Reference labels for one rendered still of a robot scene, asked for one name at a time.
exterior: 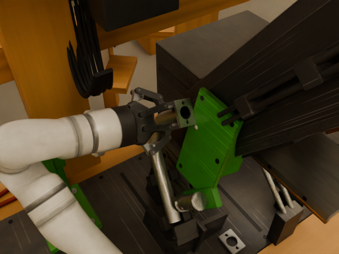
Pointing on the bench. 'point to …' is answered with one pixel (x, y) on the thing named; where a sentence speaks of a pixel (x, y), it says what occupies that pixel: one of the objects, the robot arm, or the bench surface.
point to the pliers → (6, 199)
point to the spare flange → (233, 238)
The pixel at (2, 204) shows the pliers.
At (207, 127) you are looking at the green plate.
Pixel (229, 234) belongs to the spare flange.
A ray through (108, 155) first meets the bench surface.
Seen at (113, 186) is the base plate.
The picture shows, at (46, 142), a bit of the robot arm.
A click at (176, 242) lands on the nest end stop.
